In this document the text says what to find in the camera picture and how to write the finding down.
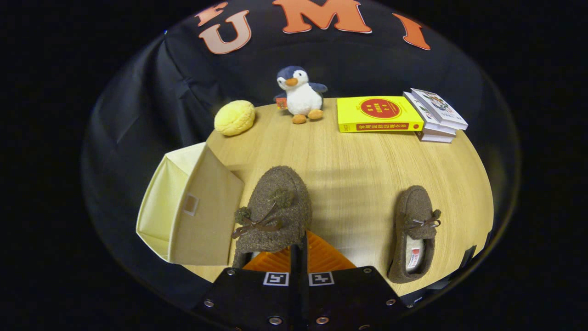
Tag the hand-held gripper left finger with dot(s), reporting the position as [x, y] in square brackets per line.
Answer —
[248, 294]

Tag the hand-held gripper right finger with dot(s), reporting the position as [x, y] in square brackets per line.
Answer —
[304, 262]

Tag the brown fuzzy shoe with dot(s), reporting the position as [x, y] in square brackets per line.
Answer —
[280, 193]
[415, 204]

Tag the beige fabric storage box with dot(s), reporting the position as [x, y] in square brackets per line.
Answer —
[206, 216]

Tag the yellow bun plush toy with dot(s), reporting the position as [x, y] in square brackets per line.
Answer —
[234, 118]

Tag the penguin plush toy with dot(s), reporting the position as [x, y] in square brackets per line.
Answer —
[302, 99]

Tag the yellow book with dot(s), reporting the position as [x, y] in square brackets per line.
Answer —
[379, 112]

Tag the white illustrated book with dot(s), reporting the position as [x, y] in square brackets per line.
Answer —
[441, 108]

